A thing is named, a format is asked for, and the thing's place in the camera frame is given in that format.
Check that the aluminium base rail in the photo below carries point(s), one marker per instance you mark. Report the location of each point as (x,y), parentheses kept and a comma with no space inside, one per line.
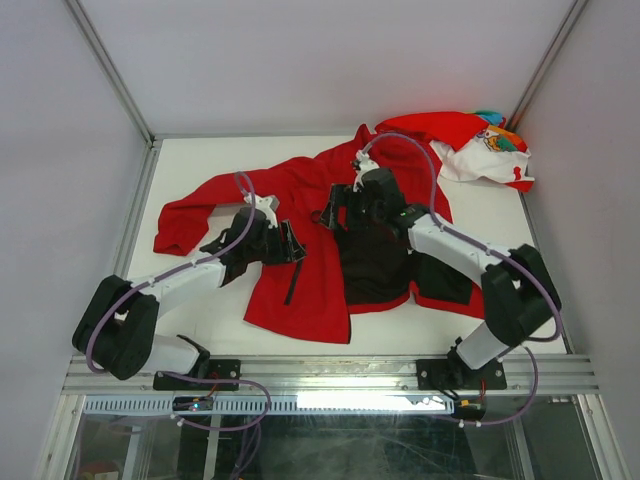
(559,375)

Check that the aluminium corner post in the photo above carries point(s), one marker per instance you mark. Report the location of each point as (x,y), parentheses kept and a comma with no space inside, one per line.
(545,65)
(109,69)

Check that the left aluminium corner post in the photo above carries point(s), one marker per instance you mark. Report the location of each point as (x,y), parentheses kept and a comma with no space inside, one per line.
(109,69)

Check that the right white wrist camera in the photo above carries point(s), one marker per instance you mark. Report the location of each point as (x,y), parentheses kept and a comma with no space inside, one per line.
(362,164)

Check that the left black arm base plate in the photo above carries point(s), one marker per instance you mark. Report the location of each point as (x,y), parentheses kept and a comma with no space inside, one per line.
(215,369)

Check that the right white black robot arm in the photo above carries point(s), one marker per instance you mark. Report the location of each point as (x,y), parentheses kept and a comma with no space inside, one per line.
(518,293)

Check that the slotted grey cable duct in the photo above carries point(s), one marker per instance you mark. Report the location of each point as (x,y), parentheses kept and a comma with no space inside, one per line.
(305,403)

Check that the red zip jacket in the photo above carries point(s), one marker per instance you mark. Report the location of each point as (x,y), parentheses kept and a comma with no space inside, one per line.
(346,273)

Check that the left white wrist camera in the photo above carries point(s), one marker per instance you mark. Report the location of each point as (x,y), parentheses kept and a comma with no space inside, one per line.
(262,210)

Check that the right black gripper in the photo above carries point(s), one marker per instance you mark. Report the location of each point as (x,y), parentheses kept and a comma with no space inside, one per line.
(338,197)

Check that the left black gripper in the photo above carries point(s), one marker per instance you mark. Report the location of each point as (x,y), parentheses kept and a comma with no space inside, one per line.
(287,247)

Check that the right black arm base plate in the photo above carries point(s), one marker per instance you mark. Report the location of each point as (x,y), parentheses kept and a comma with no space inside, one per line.
(446,374)

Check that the right aluminium corner post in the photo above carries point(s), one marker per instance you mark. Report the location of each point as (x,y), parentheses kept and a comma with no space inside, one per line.
(545,65)

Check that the red white printed garment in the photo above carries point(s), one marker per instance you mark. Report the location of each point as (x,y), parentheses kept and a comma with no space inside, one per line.
(469,145)

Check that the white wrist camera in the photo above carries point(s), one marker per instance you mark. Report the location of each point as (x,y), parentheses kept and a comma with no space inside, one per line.
(362,164)
(262,210)

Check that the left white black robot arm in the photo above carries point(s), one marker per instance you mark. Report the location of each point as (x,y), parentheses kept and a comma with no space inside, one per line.
(117,332)

